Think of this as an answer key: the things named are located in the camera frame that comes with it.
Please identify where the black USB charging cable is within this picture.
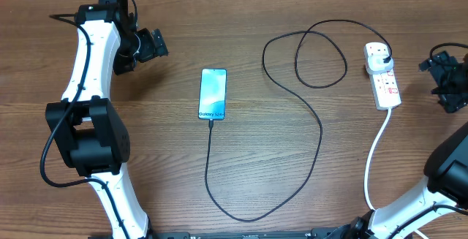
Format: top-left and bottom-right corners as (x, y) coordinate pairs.
(203, 19), (394, 223)

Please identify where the white power strip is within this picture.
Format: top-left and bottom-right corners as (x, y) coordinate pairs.
(363, 42), (401, 110)

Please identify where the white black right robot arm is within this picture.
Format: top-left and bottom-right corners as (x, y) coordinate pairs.
(325, 42), (467, 239)

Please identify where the blue Samsung Galaxy phone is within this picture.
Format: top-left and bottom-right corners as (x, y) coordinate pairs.
(198, 69), (227, 120)

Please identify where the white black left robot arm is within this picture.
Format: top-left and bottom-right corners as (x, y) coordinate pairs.
(39, 0), (169, 238)

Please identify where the white USB charger adapter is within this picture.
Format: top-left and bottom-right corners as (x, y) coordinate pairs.
(366, 55), (394, 75)

